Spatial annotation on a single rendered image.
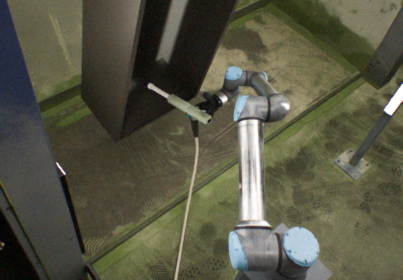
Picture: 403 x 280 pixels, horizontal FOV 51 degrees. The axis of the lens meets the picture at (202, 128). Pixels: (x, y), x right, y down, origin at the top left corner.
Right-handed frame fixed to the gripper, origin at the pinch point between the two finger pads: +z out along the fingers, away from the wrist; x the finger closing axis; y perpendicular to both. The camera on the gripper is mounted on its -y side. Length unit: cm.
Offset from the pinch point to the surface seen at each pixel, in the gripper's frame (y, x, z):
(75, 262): 4, -24, 94
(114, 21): -74, 2, 37
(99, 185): 51, 40, 46
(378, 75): 56, -34, -179
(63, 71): 13, 109, 15
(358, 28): 24, -8, -182
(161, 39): -21, 44, -21
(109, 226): 57, 15, 59
